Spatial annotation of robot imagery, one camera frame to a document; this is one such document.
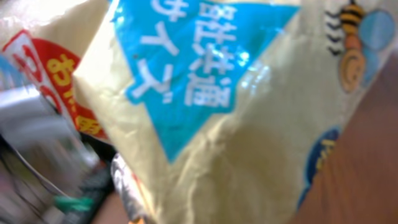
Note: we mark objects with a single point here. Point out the yellow snack bag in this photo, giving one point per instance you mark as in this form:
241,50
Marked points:
223,111

